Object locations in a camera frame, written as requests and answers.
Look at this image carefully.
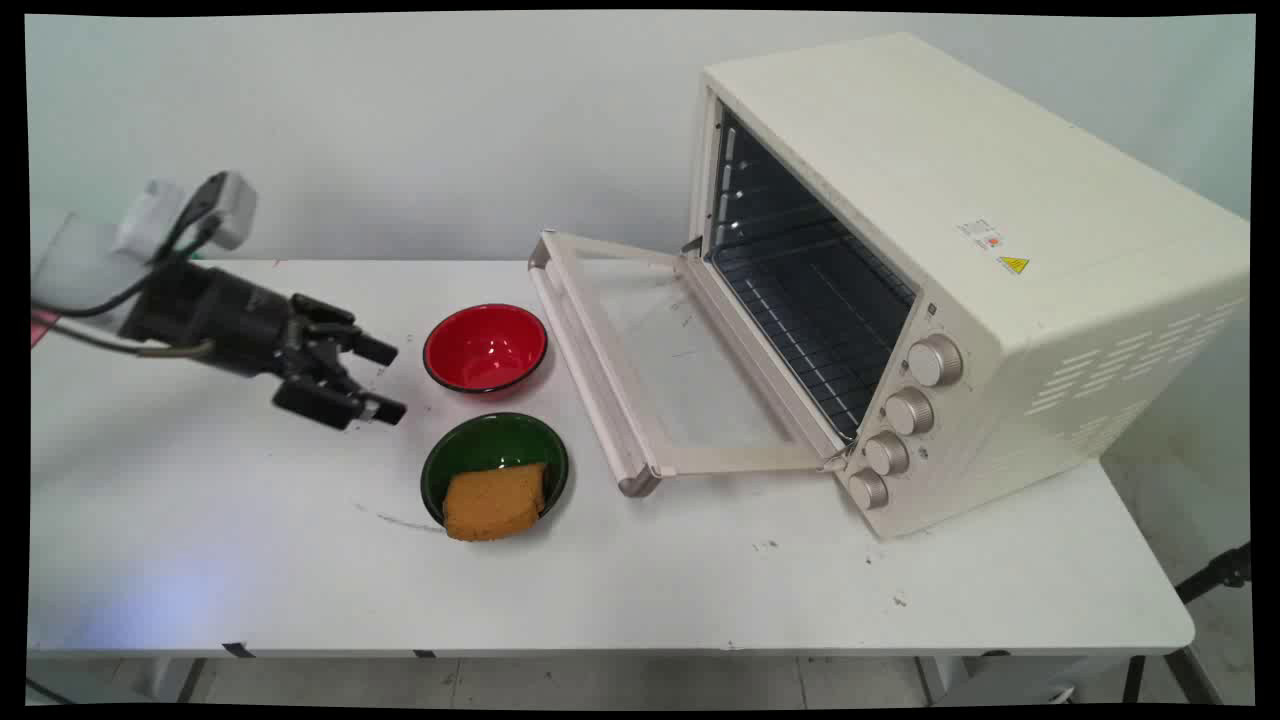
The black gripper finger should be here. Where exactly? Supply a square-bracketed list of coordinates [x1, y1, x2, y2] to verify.
[290, 293, 400, 367]
[272, 372, 408, 432]

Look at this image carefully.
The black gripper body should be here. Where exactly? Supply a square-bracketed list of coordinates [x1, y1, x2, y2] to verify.
[120, 262, 313, 380]

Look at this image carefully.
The red bowl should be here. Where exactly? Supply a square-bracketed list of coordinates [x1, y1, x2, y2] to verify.
[422, 303, 549, 394]

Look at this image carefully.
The green bowl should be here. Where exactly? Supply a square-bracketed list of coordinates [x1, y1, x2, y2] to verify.
[420, 412, 570, 531]

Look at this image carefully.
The brown bread slice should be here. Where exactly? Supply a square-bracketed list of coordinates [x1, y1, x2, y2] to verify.
[442, 461, 549, 543]

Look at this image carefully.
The glass oven door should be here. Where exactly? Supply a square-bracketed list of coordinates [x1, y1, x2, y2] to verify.
[528, 230, 849, 498]

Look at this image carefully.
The large silver oven knob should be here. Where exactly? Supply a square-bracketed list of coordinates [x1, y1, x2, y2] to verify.
[906, 334, 964, 388]

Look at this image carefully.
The cream toaster oven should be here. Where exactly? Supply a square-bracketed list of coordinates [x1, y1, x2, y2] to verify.
[686, 32, 1251, 540]

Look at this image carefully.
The black tripod leg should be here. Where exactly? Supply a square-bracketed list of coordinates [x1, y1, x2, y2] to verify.
[1175, 542, 1253, 605]

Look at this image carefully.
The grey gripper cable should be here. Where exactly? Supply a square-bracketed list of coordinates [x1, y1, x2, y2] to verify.
[32, 316, 215, 359]

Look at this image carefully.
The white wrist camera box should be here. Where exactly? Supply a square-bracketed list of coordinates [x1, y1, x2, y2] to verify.
[118, 171, 258, 263]

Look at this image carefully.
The wire oven rack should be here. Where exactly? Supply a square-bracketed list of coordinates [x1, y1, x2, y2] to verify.
[712, 240, 917, 439]

